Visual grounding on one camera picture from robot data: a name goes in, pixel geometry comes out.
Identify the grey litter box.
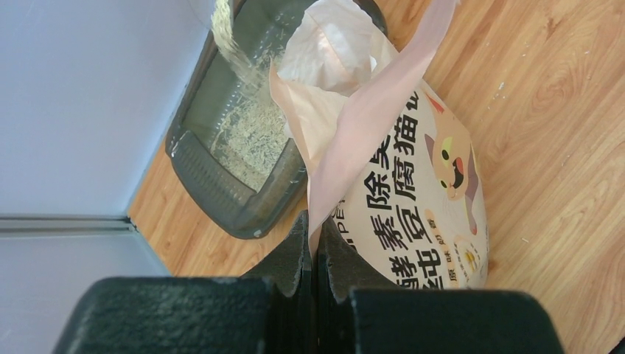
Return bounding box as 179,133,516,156
166,1,387,240

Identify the pink cat litter bag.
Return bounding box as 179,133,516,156
269,1,489,289

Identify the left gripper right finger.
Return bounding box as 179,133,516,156
318,219,563,353

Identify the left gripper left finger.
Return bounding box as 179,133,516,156
54,212,313,353

